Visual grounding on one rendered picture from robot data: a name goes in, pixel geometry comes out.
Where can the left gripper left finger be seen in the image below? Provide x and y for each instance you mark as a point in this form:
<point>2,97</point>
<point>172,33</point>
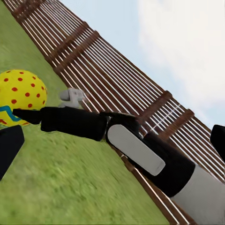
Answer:
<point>11,140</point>

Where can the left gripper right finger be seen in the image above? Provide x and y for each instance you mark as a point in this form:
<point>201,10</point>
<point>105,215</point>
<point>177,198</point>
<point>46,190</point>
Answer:
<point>217,138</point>

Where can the easter egg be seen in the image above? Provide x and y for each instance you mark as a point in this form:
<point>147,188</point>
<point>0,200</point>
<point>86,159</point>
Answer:
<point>20,89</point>

